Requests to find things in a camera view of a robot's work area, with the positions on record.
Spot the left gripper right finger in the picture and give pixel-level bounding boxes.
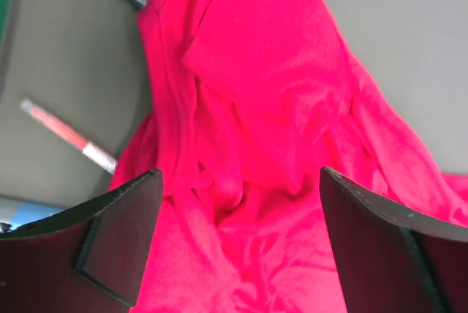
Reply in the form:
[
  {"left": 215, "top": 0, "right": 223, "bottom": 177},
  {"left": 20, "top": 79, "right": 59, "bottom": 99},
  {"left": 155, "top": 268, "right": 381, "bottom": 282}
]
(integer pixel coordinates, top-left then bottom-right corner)
[{"left": 320, "top": 167, "right": 467, "bottom": 312}]

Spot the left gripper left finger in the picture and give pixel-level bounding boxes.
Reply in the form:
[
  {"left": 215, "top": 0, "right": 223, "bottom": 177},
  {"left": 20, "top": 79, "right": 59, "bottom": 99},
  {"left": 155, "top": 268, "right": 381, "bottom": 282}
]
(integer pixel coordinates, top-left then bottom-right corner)
[{"left": 1, "top": 170, "right": 163, "bottom": 312}]

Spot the pink red t shirt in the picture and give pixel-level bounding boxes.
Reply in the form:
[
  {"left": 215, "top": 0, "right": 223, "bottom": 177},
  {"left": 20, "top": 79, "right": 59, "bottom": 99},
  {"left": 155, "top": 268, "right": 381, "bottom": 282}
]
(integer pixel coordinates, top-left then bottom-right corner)
[{"left": 111, "top": 0, "right": 467, "bottom": 312}]

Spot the blue paper folder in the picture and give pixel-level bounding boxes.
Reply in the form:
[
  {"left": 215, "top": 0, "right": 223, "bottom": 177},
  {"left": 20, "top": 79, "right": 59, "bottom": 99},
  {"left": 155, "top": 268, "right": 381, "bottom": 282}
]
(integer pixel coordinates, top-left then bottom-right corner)
[{"left": 1, "top": 195, "right": 64, "bottom": 233}]

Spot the red pen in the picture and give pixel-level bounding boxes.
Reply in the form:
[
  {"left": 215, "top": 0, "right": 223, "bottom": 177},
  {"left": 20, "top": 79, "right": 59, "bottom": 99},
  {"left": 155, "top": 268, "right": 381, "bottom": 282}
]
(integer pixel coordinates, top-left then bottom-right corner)
[{"left": 20, "top": 98, "right": 117, "bottom": 175}]

